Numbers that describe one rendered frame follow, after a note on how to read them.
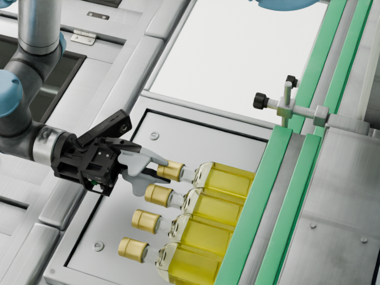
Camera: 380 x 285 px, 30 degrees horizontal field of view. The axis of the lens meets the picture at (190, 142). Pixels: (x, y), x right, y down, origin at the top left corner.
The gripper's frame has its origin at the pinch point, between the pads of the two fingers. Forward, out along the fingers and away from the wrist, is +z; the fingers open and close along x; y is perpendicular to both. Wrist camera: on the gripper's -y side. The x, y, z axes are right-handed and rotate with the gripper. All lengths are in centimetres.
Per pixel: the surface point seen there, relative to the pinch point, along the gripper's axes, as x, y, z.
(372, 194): 15.6, 4.1, 37.0
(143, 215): 2.0, 11.5, 0.8
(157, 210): -12.5, 2.2, -1.8
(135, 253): 1.7, 18.5, 2.3
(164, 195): 1.6, 6.4, 2.6
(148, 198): 0.6, 7.4, -0.1
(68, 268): -11.4, 19.8, -12.7
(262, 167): 13.9, 3.4, 19.5
